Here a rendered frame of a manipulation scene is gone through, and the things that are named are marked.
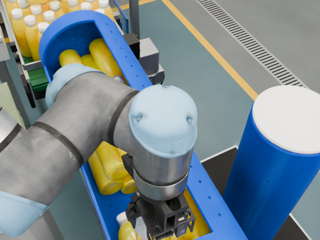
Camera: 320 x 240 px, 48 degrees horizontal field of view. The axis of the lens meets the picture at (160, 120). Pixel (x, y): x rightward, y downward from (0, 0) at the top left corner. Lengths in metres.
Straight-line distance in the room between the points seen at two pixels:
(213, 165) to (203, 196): 1.32
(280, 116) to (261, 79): 1.66
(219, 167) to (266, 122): 0.97
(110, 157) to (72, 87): 0.50
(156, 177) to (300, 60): 2.73
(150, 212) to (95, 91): 0.22
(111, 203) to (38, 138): 0.63
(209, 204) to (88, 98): 0.43
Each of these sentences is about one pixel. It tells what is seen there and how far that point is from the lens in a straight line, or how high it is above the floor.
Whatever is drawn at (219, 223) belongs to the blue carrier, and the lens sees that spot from 0.76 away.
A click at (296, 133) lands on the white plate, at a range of 1.18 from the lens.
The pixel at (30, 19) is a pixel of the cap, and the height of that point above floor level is 1.10.
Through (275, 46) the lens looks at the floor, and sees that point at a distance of 3.18.
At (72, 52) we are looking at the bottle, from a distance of 1.22.
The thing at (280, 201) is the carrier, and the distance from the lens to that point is 1.39.
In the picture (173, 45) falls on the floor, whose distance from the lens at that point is 3.02.
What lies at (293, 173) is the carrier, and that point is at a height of 0.92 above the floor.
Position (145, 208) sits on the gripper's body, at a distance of 0.56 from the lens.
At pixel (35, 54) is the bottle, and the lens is 1.53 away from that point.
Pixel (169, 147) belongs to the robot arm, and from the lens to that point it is 0.39.
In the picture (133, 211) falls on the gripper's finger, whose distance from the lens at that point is 0.60.
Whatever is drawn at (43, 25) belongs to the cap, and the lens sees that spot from 1.42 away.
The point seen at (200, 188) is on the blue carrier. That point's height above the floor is 1.21.
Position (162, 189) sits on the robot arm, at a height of 1.50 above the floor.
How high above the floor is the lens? 1.91
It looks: 51 degrees down
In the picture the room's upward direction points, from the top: 1 degrees clockwise
